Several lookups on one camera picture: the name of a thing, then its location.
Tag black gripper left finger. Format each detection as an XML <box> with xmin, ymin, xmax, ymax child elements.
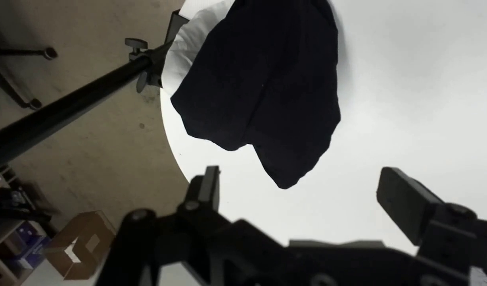
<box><xmin>182</xmin><ymin>164</ymin><xmax>224</xmax><ymax>213</ymax></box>

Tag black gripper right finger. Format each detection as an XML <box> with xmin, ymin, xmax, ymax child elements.
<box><xmin>376</xmin><ymin>166</ymin><xmax>447</xmax><ymax>248</ymax></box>

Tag black cloth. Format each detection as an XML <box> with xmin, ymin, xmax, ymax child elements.
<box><xmin>170</xmin><ymin>0</ymin><xmax>344</xmax><ymax>191</ymax></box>

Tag white cloth cover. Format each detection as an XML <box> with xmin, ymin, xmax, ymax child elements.
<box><xmin>162</xmin><ymin>0</ymin><xmax>238</xmax><ymax>102</ymax></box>

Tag small brown cardboard box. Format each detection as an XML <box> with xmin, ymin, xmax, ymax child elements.
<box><xmin>43</xmin><ymin>210</ymin><xmax>117</xmax><ymax>283</ymax></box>

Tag black pole table clamp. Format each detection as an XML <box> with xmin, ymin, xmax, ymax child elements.
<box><xmin>122</xmin><ymin>10</ymin><xmax>192</xmax><ymax>96</ymax></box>

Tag thick black stand pole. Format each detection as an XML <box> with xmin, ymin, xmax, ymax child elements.
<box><xmin>0</xmin><ymin>46</ymin><xmax>168</xmax><ymax>172</ymax></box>

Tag wooden storage shelf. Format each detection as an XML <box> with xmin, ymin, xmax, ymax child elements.
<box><xmin>0</xmin><ymin>169</ymin><xmax>59</xmax><ymax>286</ymax></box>

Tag black wheeled base legs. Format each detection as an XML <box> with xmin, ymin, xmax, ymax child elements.
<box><xmin>0</xmin><ymin>45</ymin><xmax>60</xmax><ymax>112</ymax></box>

